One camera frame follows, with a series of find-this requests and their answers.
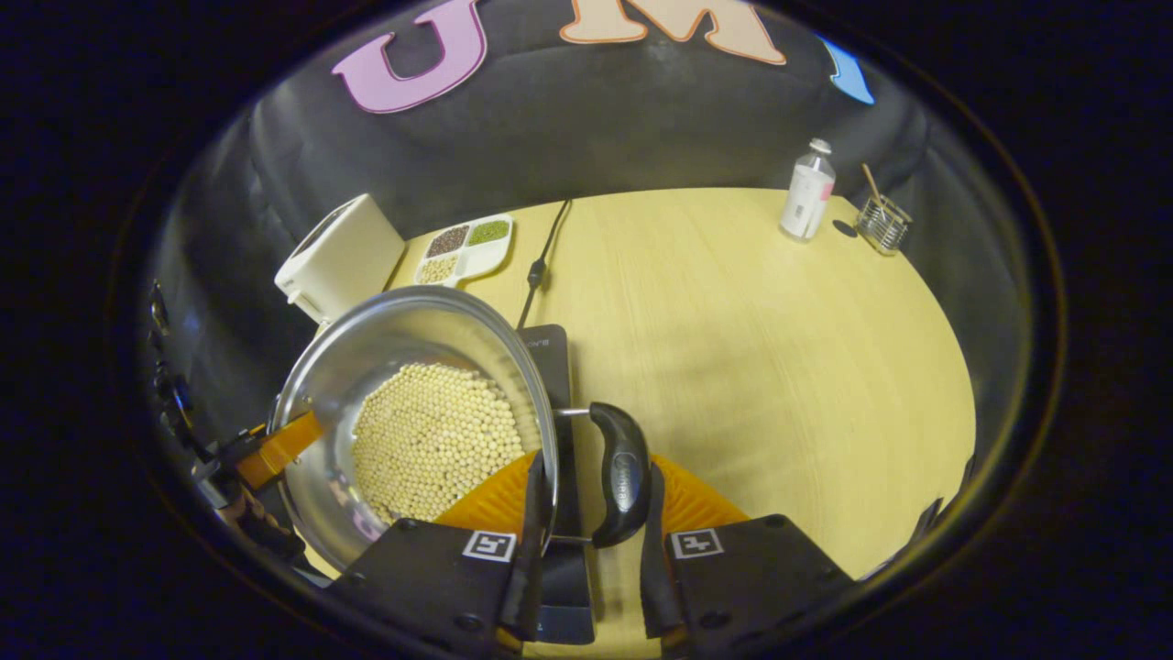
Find black power cable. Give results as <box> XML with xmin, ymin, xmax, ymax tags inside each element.
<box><xmin>516</xmin><ymin>199</ymin><xmax>574</xmax><ymax>329</ymax></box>

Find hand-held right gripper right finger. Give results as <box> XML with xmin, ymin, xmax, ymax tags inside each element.
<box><xmin>639</xmin><ymin>454</ymin><xmax>858</xmax><ymax>654</ymax></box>

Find white toaster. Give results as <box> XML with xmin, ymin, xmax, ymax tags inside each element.
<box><xmin>274</xmin><ymin>193</ymin><xmax>407</xmax><ymax>324</ymax></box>

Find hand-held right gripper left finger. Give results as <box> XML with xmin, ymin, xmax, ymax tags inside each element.
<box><xmin>330</xmin><ymin>449</ymin><xmax>557</xmax><ymax>654</ymax></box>

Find clear plastic bottle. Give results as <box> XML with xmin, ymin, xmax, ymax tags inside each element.
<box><xmin>779</xmin><ymin>138</ymin><xmax>837</xmax><ymax>243</ymax></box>

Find black induction cooktop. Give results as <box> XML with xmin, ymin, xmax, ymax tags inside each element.
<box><xmin>518</xmin><ymin>324</ymin><xmax>597</xmax><ymax>645</ymax></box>

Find clear glass cup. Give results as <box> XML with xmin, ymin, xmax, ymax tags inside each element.
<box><xmin>855</xmin><ymin>195</ymin><xmax>914</xmax><ymax>256</ymax></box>

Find stainless steel pot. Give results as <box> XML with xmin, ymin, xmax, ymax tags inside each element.
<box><xmin>269</xmin><ymin>285</ymin><xmax>653</xmax><ymax>574</ymax></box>

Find pile of yellow soybeans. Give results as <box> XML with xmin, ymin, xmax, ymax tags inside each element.
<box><xmin>351</xmin><ymin>363</ymin><xmax>525</xmax><ymax>525</ymax></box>

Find white divided dish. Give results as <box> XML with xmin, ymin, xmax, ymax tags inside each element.
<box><xmin>414</xmin><ymin>214</ymin><xmax>515</xmax><ymax>288</ymax></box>

